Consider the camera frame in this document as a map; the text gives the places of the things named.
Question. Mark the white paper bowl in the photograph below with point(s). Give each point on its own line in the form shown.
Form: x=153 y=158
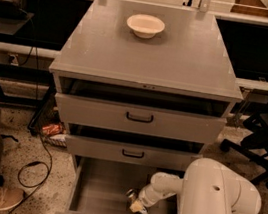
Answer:
x=145 y=26

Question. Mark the middle grey drawer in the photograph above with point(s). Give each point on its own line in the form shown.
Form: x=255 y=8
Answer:
x=129 y=153

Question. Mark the top grey drawer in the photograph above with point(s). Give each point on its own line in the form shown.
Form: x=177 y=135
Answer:
x=139 y=119

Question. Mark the grey metal drawer cabinet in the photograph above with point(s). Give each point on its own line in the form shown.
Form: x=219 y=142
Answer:
x=182 y=69

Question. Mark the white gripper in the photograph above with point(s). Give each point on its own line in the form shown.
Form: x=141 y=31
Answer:
x=147 y=197

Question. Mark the bottom grey open drawer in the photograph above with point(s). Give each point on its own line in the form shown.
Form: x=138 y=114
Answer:
x=101 y=187

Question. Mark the red snack packet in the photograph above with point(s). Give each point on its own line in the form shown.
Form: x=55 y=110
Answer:
x=52 y=129

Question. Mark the silver redbull can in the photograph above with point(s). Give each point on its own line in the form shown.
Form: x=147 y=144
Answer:
x=132 y=195

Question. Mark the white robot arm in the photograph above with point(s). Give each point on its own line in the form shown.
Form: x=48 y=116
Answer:
x=207 y=187

